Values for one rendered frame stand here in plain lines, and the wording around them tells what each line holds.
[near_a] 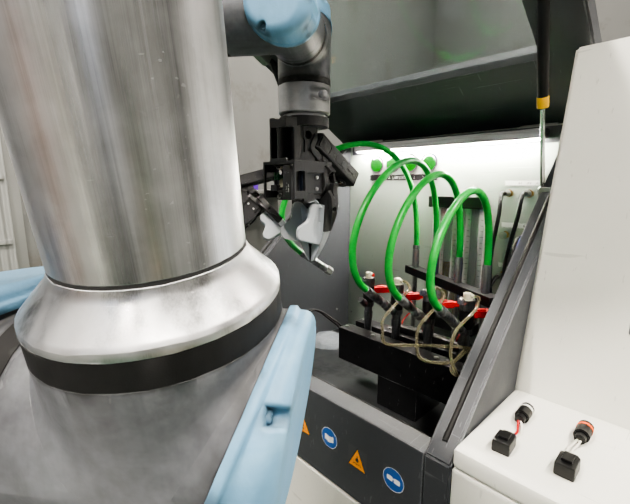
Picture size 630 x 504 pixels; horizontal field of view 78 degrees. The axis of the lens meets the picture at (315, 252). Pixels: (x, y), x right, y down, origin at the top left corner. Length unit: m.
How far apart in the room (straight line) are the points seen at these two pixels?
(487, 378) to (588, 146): 0.41
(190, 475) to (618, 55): 0.80
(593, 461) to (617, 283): 0.26
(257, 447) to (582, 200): 0.67
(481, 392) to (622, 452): 0.18
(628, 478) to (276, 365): 0.53
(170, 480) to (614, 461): 0.57
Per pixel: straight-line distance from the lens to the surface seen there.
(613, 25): 7.60
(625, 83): 0.81
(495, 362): 0.66
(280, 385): 0.17
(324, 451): 0.79
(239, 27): 0.50
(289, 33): 0.47
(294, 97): 0.57
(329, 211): 0.57
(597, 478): 0.63
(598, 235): 0.75
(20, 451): 0.22
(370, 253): 1.27
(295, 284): 1.18
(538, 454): 0.63
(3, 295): 0.25
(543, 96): 0.80
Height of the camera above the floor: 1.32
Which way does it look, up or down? 10 degrees down
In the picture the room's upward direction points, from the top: straight up
